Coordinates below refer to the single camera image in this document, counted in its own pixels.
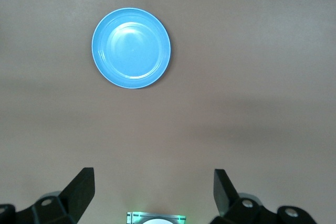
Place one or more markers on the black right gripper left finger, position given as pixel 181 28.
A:
pixel 74 197

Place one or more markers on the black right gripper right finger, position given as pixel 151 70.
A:
pixel 228 197

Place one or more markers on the brown table cover sheet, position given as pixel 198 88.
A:
pixel 236 77

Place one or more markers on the blue round plate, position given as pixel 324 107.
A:
pixel 131 51

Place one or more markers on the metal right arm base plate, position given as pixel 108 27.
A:
pixel 134 217

